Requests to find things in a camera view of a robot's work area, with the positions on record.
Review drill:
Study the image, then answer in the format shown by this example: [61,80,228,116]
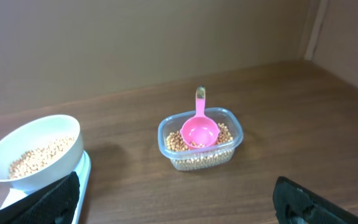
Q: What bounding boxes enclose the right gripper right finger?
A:
[273,176,358,224]

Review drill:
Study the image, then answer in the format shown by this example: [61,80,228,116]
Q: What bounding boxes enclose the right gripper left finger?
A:
[0,171,80,224]

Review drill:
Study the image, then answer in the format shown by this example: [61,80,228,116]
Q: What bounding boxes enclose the pink measuring scoop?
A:
[180,86,220,149]

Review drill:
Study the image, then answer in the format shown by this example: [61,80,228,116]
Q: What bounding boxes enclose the white digital kitchen scale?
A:
[0,151,91,224]

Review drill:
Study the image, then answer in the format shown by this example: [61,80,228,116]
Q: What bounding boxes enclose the soybeans in bowl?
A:
[8,136,76,179]

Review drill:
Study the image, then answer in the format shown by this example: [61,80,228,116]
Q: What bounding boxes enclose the white bowl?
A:
[0,114,84,192]

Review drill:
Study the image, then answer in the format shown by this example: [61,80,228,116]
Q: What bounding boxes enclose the yellow soybeans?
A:
[166,123,234,171]

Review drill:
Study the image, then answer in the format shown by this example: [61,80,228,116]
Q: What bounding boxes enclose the clear plastic container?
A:
[158,108,244,171]

